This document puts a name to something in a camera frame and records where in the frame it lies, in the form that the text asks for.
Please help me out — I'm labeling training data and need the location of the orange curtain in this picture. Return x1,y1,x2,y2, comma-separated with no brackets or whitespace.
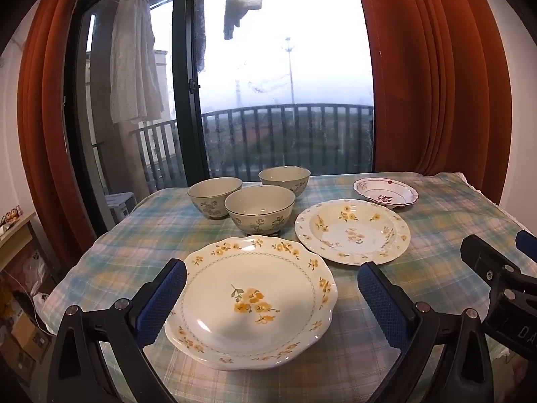
350,0,513,204
17,0,97,269

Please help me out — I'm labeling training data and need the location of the white hanging garment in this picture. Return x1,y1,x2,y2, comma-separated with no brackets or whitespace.
110,0,165,124

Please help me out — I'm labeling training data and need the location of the scalloped yellow flower plate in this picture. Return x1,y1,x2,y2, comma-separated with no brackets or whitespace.
164,235,338,371

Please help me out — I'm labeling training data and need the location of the grey fuzzy hanging cloth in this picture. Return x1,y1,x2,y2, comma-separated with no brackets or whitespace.
194,0,229,72

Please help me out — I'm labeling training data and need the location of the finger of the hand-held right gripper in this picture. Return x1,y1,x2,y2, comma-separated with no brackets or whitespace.
460,234,537,299
515,230,537,263

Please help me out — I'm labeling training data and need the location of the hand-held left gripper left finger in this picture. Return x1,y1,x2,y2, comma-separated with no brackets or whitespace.
47,258,187,403

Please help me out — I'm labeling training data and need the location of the cardboard box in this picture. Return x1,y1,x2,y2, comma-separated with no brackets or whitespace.
0,315,51,383

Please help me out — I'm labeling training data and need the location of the small red pattern plate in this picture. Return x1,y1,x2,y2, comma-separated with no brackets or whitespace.
353,177,420,209

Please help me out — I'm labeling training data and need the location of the round yellow flower plate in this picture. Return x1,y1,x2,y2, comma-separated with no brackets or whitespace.
294,199,412,266

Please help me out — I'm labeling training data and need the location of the tall lamp post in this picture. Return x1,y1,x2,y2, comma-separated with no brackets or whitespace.
284,37,294,105

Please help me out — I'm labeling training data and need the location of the light wooden shelf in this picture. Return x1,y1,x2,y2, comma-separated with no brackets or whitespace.
0,212,36,269

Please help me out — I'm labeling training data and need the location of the grey plastic stool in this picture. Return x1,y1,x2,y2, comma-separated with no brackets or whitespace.
104,192,137,221

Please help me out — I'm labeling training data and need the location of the dark balcony railing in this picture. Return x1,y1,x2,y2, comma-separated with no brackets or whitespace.
128,103,375,185

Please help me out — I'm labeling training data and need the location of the small colourful figurine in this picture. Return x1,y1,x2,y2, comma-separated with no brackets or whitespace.
0,206,22,226

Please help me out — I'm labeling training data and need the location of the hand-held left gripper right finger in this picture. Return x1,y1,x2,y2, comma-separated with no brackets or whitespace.
356,261,504,403

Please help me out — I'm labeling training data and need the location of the beige floral ceramic bowl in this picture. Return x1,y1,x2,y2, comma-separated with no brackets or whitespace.
187,177,244,220
224,185,296,236
258,166,311,200

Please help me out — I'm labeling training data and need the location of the pastel plaid tablecloth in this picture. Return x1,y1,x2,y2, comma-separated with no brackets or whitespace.
40,171,537,403

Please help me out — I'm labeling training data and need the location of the white plastic bag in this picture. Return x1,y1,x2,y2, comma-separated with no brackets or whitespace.
31,292,57,337

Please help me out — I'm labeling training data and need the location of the dark hanging garment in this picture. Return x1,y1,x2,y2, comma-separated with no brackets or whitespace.
222,0,264,40

